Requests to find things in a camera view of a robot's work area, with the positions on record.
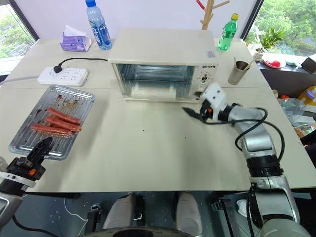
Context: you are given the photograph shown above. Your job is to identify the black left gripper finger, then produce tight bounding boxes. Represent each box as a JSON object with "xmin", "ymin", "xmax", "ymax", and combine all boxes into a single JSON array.
[
  {"xmin": 26, "ymin": 137, "xmax": 50, "ymax": 160},
  {"xmin": 35, "ymin": 138, "xmax": 53, "ymax": 165}
]

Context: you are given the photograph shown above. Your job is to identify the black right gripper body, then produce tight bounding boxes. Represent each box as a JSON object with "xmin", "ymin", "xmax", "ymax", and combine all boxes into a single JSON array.
[{"xmin": 198, "ymin": 101, "xmax": 214, "ymax": 123}]

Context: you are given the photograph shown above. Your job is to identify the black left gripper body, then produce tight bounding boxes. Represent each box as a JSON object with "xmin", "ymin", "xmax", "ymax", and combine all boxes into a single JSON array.
[{"xmin": 6, "ymin": 156, "xmax": 47, "ymax": 183}]

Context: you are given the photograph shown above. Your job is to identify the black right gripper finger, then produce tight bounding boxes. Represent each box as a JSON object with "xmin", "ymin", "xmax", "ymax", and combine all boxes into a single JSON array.
[
  {"xmin": 181, "ymin": 106, "xmax": 201, "ymax": 119},
  {"xmin": 187, "ymin": 112, "xmax": 206, "ymax": 123}
]

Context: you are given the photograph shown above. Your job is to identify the red sausage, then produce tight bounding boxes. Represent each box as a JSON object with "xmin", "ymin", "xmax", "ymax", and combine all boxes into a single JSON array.
[
  {"xmin": 46, "ymin": 107, "xmax": 82, "ymax": 125},
  {"xmin": 45, "ymin": 116, "xmax": 82, "ymax": 132},
  {"xmin": 31, "ymin": 124, "xmax": 75, "ymax": 137}
]

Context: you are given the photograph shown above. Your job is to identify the silver metal baking tray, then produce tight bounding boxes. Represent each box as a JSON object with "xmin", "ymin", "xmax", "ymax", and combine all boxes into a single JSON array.
[{"xmin": 8, "ymin": 84, "xmax": 96, "ymax": 161}]

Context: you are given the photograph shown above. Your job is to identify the white toaster oven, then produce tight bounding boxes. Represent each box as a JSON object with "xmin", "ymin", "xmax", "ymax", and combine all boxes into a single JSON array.
[{"xmin": 108, "ymin": 27, "xmax": 220, "ymax": 103}]

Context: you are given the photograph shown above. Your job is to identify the metal cup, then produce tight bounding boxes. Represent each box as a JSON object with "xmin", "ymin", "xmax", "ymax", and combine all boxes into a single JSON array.
[{"xmin": 227, "ymin": 60, "xmax": 250, "ymax": 85}]

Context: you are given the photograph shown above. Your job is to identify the white power strip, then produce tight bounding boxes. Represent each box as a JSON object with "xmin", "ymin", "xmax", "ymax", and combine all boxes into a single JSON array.
[{"xmin": 37, "ymin": 67, "xmax": 90, "ymax": 87}]

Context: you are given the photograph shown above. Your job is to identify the green soda bottle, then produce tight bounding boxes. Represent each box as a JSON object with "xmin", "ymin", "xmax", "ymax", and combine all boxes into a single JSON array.
[{"xmin": 217, "ymin": 13, "xmax": 239, "ymax": 52}]

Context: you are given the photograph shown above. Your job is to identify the plate with red item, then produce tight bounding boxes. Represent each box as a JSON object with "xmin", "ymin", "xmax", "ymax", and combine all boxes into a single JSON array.
[{"xmin": 262, "ymin": 55, "xmax": 287, "ymax": 68}]

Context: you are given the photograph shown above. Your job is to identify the clear plastic bag clutter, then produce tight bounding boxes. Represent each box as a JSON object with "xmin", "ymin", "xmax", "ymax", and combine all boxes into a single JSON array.
[{"xmin": 277, "ymin": 95, "xmax": 316, "ymax": 139}]

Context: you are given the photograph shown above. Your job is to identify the grey rounded shape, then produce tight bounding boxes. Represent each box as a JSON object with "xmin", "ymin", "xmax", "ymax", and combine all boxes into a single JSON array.
[
  {"xmin": 174, "ymin": 191, "xmax": 203, "ymax": 236},
  {"xmin": 102, "ymin": 192, "xmax": 139, "ymax": 230}
]

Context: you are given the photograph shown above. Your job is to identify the wooden branch rack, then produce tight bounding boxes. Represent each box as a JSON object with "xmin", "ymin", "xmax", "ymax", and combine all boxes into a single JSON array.
[{"xmin": 196, "ymin": 0, "xmax": 231, "ymax": 31}]

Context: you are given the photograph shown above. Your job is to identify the potted green plant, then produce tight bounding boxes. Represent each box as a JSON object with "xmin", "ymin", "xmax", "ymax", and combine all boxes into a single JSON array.
[{"xmin": 252, "ymin": 27, "xmax": 285, "ymax": 62}]

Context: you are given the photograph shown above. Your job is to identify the yellow jug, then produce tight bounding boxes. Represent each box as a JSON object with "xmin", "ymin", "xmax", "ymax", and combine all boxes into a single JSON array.
[{"xmin": 297, "ymin": 85, "xmax": 316, "ymax": 107}]

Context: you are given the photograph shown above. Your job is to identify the purple tissue pack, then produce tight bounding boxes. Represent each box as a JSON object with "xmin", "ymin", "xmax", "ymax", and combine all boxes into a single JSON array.
[{"xmin": 60, "ymin": 24, "xmax": 93, "ymax": 53}]

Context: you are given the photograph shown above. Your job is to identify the black box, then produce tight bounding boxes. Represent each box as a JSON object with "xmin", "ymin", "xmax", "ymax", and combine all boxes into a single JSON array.
[{"xmin": 301, "ymin": 55, "xmax": 316, "ymax": 74}]

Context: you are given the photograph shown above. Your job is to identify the blue water bottle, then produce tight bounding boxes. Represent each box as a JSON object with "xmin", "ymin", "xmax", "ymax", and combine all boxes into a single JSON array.
[{"xmin": 85, "ymin": 0, "xmax": 113, "ymax": 51}]

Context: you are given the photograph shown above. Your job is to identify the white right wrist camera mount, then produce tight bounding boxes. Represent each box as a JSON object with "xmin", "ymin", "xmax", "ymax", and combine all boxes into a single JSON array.
[{"xmin": 201, "ymin": 82, "xmax": 228, "ymax": 122}]

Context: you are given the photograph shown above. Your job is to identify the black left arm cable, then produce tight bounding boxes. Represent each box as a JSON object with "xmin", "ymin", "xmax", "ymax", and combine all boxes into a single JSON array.
[{"xmin": 11, "ymin": 214, "xmax": 53, "ymax": 237}]

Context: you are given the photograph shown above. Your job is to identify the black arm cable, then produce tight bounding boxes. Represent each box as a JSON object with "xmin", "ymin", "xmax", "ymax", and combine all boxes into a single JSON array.
[
  {"xmin": 11, "ymin": 214, "xmax": 53, "ymax": 237},
  {"xmin": 234, "ymin": 107, "xmax": 286, "ymax": 173}
]

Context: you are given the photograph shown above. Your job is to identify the thin white floor cable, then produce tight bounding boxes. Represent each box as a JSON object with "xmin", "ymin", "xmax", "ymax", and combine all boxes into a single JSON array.
[{"xmin": 63, "ymin": 197, "xmax": 89, "ymax": 229}]

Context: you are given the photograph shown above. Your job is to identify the white power strip cable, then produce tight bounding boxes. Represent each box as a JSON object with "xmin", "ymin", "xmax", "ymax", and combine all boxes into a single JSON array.
[{"xmin": 0, "ymin": 75, "xmax": 40, "ymax": 86}]

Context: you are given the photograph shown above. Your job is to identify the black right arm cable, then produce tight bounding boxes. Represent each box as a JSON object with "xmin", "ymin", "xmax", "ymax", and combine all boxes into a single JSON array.
[{"xmin": 234, "ymin": 107, "xmax": 286, "ymax": 173}]

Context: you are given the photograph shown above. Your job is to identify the black plug with cable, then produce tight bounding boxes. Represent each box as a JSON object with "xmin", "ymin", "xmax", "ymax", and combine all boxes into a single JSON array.
[{"xmin": 53, "ymin": 57, "xmax": 109, "ymax": 74}]

